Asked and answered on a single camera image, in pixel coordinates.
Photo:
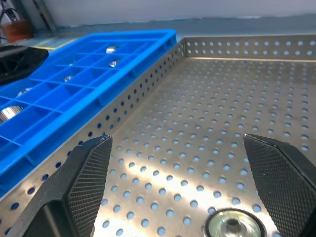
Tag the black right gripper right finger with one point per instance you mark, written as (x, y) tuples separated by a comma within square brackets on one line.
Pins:
[(284, 182)]

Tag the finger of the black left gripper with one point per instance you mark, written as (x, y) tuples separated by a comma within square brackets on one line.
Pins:
[(18, 64)]

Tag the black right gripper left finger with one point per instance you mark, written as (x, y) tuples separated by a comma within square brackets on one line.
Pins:
[(74, 190)]

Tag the blue plastic compartment tray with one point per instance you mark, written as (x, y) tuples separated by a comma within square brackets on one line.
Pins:
[(61, 98)]

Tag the perforated steel tray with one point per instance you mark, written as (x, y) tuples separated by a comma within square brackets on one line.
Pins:
[(197, 123)]

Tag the metal roller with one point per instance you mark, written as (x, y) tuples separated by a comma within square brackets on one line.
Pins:
[(23, 93), (233, 223), (8, 114), (111, 49), (114, 63), (68, 78)]

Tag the orange translucent container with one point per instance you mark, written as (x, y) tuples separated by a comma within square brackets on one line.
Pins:
[(17, 30)]

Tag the grey metal frame post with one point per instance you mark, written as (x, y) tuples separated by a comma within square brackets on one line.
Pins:
[(37, 14)]

